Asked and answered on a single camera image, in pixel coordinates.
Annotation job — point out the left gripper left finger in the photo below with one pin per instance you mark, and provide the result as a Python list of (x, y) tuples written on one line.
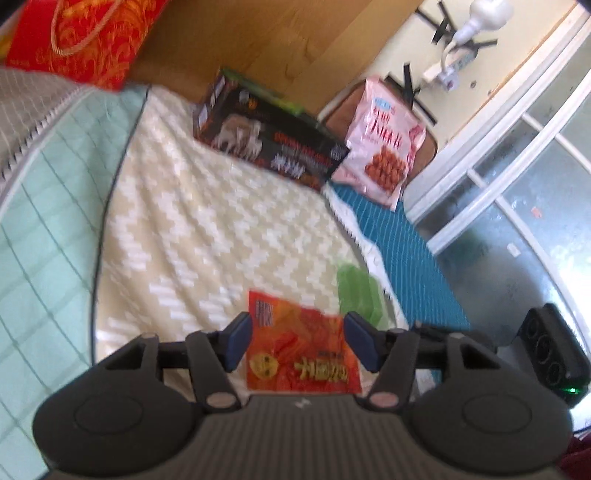
[(211, 356)]

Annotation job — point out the pink fried twist snack bag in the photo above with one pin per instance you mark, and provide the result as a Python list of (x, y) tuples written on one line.
[(384, 138)]

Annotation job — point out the black open storage box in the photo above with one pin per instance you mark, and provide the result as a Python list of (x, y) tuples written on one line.
[(244, 120)]

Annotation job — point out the white window frame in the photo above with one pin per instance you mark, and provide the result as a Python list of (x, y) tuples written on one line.
[(517, 157)]

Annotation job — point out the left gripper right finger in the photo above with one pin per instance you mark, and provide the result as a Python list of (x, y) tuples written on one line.
[(391, 354)]

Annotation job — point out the blue mesh mat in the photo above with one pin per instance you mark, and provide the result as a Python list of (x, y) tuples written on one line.
[(397, 256)]

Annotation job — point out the red biscuit gift box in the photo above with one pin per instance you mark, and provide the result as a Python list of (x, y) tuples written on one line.
[(88, 42)]

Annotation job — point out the white power strip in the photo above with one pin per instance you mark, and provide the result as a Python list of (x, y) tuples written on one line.
[(448, 77)]

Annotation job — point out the white bulb lamp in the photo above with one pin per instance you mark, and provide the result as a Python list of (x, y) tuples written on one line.
[(484, 15)]

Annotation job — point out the wooden headboard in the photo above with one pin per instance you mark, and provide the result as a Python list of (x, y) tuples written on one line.
[(308, 51)]

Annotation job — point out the red spicy snack packet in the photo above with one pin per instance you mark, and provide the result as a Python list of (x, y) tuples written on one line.
[(297, 349)]

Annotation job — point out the patterned bed sheet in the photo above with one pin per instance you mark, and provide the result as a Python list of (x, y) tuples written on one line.
[(115, 222)]

